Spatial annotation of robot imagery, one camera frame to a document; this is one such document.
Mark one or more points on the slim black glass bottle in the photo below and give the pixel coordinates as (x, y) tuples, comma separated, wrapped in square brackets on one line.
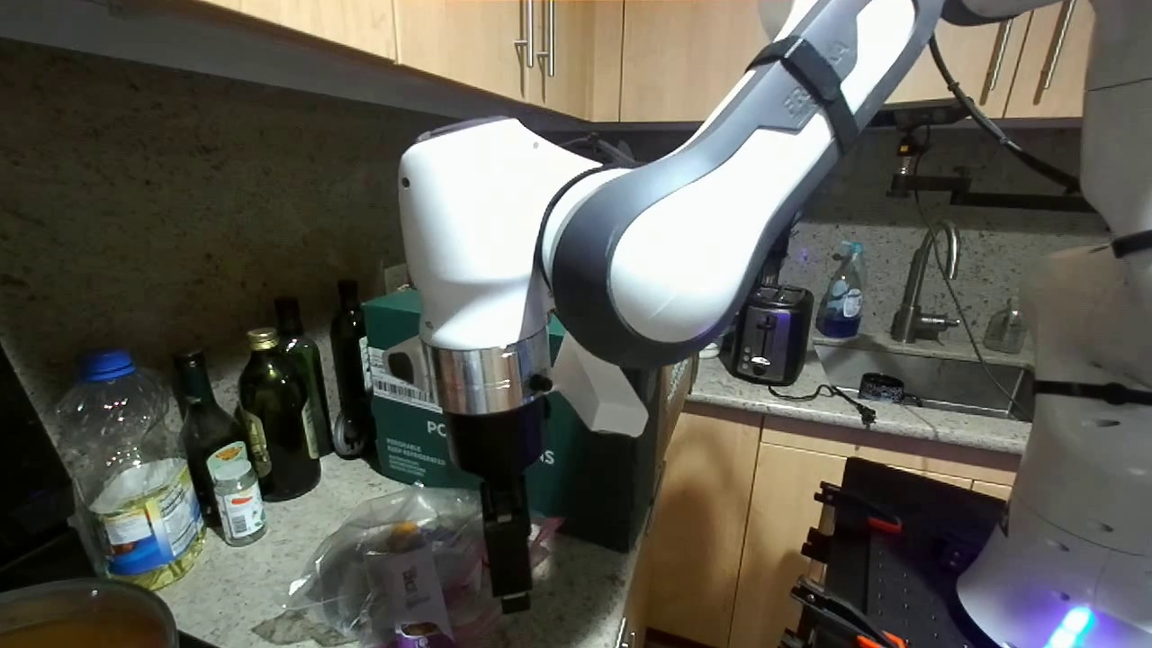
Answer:
[(351, 384)]

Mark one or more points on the dark purple toaster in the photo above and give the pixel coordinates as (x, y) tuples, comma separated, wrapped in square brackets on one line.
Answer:
[(776, 339)]

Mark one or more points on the light wood base cabinets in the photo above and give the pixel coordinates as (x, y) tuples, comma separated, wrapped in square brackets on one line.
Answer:
[(732, 518)]

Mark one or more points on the blue spray bottle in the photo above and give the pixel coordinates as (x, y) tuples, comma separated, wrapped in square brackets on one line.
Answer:
[(840, 300)]

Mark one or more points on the dark pot with brown contents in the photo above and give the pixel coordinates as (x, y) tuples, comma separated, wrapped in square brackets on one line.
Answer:
[(73, 617)]

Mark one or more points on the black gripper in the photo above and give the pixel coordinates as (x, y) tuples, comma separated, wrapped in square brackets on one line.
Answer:
[(497, 452)]

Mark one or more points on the black robot cart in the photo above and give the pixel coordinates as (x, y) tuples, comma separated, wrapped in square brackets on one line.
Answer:
[(937, 554)]

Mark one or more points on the silver kitchen faucet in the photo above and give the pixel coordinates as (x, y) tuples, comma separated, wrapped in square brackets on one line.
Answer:
[(917, 291)]

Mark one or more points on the plastic oil bottle blue cap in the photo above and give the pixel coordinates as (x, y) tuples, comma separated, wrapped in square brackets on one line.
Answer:
[(127, 480)]

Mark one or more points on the light wood wall cabinets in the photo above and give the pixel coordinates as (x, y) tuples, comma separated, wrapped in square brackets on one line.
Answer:
[(481, 41)]

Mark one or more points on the green organic greens cardboard box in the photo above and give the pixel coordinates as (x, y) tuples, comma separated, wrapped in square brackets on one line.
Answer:
[(399, 437)]

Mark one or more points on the dark green glass bottle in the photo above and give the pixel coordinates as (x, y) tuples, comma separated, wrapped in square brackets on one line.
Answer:
[(312, 374)]

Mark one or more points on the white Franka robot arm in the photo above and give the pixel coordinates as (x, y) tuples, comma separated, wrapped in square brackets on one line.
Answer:
[(671, 228)]

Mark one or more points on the clear Ziploc bag with snacks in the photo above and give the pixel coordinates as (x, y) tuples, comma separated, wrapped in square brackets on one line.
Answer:
[(360, 576)]

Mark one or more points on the olive oil bottle gold cap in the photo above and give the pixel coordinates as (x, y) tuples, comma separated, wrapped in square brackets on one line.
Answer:
[(283, 419)]

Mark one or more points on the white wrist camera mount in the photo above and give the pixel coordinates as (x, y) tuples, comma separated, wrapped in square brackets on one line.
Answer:
[(607, 392)]

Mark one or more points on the small spice jar white label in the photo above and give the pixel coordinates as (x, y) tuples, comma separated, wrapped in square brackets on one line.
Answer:
[(240, 502)]

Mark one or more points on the black clamp orange tip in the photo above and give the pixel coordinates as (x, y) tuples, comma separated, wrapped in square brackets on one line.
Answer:
[(857, 509), (840, 614)]

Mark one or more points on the clear soap dispenser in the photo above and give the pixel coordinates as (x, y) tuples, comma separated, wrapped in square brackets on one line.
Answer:
[(1007, 326)]

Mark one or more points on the dark glass bottle white label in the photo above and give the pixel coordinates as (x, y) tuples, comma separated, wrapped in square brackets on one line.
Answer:
[(204, 428)]

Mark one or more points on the steel kitchen sink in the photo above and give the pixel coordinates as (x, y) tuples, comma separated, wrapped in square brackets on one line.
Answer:
[(949, 378)]

